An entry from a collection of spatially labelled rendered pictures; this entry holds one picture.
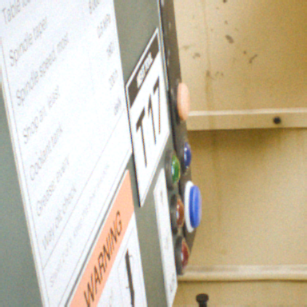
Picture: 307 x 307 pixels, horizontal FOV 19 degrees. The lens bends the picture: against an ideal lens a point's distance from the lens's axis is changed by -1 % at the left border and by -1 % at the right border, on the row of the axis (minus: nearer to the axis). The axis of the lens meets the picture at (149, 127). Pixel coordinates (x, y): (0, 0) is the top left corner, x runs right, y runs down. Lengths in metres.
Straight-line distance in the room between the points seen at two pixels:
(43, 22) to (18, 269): 0.09
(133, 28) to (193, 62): 0.86
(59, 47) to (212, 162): 1.08
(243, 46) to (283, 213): 0.28
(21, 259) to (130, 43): 0.20
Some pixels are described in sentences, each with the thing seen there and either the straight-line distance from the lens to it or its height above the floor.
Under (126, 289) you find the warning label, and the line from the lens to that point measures 0.47.
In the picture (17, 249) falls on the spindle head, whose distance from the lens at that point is 0.31.
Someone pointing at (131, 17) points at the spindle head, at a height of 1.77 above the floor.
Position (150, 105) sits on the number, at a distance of 0.53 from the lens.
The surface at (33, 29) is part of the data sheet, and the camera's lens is 0.33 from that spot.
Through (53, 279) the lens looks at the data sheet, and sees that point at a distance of 0.35.
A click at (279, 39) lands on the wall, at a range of 1.34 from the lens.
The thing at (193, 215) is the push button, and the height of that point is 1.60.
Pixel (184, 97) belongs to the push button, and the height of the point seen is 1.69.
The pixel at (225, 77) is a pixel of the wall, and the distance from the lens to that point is 1.37.
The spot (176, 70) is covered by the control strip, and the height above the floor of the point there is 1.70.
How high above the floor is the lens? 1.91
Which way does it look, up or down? 23 degrees down
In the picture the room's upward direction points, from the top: 7 degrees counter-clockwise
